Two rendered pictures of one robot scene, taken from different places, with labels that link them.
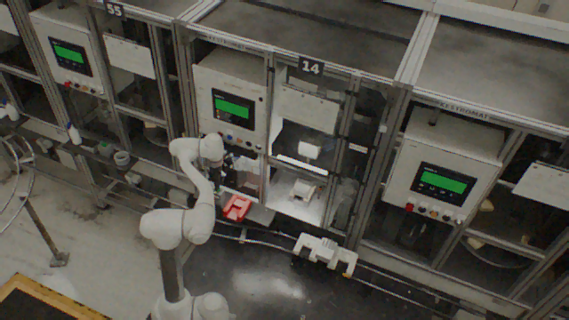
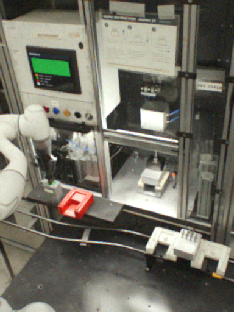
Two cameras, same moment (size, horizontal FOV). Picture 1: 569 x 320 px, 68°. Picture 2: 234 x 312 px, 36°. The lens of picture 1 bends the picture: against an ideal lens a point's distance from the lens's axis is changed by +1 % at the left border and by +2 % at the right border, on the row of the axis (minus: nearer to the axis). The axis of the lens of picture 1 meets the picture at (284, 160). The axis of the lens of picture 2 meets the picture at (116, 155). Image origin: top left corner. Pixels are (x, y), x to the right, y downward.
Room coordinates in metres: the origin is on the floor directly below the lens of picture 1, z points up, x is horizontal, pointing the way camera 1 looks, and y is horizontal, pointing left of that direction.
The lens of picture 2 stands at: (0.24, -0.18, 2.24)
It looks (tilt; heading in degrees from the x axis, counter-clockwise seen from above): 35 degrees down; 9
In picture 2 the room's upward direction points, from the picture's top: 5 degrees counter-clockwise
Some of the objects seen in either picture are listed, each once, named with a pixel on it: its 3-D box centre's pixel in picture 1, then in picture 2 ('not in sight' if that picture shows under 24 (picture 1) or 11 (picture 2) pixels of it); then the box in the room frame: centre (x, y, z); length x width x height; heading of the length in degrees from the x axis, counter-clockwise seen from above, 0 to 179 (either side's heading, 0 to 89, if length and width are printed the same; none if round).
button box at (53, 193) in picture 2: (218, 195); (53, 190); (1.68, 0.40, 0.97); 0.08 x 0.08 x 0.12; 71
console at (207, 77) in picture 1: (239, 100); (64, 66); (1.85, 0.28, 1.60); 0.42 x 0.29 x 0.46; 71
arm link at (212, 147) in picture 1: (212, 146); (34, 121); (1.67, 0.41, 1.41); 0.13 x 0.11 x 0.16; 95
